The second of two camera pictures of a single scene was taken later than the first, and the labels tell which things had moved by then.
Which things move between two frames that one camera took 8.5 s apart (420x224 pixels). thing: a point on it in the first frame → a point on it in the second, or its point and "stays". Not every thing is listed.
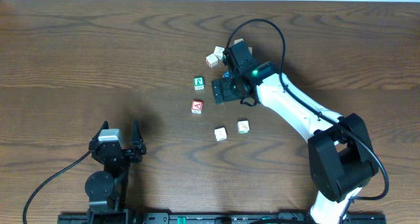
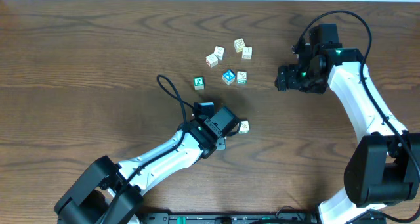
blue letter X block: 226,74 stays
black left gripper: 140,148 → 198,131
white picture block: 218,52 stays
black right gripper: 229,94 → 288,77
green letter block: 199,83 stays
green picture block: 243,127 stays
